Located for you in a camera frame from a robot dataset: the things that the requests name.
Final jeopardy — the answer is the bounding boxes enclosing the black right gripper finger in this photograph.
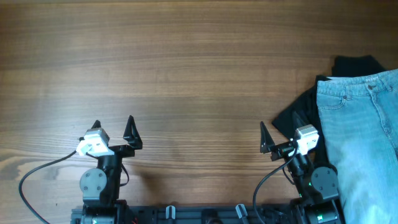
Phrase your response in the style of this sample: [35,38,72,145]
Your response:
[260,121,275,154]
[292,111,308,129]

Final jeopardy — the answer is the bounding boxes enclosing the light blue denim shorts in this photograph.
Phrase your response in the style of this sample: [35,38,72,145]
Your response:
[317,70,397,223]

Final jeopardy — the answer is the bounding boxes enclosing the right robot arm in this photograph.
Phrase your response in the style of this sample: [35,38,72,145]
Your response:
[252,122,345,224]

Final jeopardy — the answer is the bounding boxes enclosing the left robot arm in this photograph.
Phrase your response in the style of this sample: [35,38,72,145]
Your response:
[70,116,143,224]

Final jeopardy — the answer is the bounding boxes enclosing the black garment pile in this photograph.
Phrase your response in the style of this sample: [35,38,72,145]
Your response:
[272,55,386,164]

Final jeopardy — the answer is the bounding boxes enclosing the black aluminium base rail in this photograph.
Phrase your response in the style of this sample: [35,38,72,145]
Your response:
[70,204,296,224]

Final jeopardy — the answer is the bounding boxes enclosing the right white rail clip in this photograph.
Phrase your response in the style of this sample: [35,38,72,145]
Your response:
[235,203,248,219]

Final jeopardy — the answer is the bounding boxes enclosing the white rail clip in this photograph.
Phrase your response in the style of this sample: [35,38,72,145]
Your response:
[165,205,176,220]
[235,203,248,219]

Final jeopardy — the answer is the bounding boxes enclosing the left white rail clip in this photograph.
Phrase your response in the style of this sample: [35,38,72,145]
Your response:
[165,205,176,220]

